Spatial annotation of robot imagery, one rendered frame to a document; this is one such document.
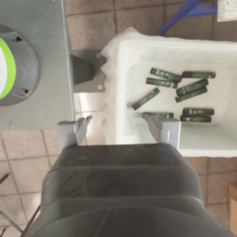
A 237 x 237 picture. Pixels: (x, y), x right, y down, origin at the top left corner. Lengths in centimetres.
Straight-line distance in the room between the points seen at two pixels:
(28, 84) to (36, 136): 115
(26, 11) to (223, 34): 131
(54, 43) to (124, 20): 98
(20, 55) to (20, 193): 157
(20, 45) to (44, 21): 6
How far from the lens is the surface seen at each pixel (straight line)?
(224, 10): 62
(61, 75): 36
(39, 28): 38
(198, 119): 91
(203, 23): 144
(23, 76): 34
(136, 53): 60
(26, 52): 35
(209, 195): 187
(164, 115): 84
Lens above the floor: 126
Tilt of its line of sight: 75 degrees down
